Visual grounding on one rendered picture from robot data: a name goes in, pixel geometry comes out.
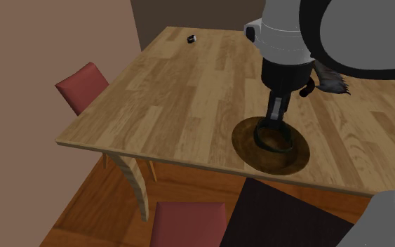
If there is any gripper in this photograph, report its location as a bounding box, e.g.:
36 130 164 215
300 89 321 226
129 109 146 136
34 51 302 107
260 57 313 129

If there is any brown hat with black band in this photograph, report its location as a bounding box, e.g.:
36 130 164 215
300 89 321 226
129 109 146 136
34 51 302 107
231 116 312 177

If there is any grey furry toy animal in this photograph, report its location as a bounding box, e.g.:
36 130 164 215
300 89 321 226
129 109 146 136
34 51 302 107
299 59 352 98

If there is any wooden table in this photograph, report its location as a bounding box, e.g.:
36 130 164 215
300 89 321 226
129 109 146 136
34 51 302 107
54 26 395 223

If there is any dark rug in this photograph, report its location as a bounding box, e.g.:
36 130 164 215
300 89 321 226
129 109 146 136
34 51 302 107
218 176 356 247

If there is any red chair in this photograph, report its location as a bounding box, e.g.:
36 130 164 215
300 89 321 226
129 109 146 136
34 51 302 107
149 201 228 247
54 61 158 183

